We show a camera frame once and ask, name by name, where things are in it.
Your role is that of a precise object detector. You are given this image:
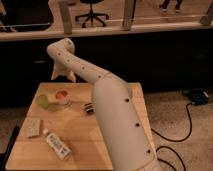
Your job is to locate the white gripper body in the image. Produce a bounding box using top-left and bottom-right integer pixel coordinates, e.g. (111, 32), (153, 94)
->
(52, 62), (74, 76)

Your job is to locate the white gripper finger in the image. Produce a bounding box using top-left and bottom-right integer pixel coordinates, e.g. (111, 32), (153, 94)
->
(51, 71), (59, 80)
(67, 72), (76, 83)

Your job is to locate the orange apple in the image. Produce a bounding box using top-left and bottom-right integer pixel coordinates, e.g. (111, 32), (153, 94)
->
(55, 91), (67, 99)

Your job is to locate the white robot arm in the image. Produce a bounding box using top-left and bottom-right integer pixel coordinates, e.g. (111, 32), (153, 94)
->
(47, 38), (163, 171)

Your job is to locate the green plastic cup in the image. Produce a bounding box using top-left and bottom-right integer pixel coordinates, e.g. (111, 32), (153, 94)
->
(36, 94), (49, 109)

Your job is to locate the dark striped box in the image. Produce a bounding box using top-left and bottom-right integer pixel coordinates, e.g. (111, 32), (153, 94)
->
(83, 103), (94, 115)

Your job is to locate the black office chair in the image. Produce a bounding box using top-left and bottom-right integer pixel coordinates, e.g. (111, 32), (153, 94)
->
(75, 0), (109, 28)

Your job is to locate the beige sponge block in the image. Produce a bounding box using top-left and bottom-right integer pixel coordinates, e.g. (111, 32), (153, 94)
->
(26, 119), (41, 138)

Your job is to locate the white labelled bottle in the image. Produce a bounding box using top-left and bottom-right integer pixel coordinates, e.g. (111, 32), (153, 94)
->
(43, 129), (71, 160)

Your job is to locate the dark power adapter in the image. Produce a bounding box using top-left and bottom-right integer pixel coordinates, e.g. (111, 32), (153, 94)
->
(189, 89), (209, 105)

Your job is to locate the wooden railing post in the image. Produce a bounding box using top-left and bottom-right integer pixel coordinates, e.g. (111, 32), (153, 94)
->
(122, 0), (136, 31)
(58, 0), (72, 34)

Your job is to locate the wooden railing post right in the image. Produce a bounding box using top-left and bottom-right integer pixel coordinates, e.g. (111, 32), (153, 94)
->
(122, 0), (136, 31)

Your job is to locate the black power cable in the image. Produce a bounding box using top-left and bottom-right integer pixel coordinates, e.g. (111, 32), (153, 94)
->
(151, 102), (194, 171)

